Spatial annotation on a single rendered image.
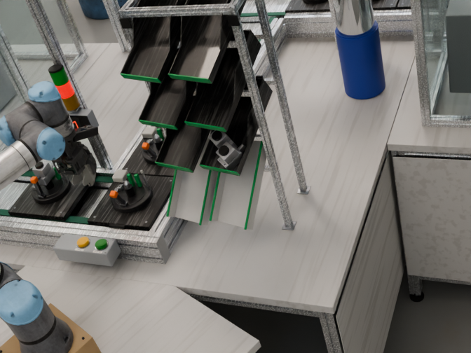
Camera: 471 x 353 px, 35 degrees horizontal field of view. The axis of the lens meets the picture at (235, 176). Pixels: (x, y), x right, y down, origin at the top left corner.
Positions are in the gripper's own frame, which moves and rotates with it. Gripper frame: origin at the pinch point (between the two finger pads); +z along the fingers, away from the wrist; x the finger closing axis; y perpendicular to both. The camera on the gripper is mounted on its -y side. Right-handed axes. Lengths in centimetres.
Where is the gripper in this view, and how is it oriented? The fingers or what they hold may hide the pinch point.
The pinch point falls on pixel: (91, 180)
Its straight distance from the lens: 225.0
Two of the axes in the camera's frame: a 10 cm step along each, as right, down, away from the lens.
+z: 2.3, 7.4, 6.3
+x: 9.1, 0.6, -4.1
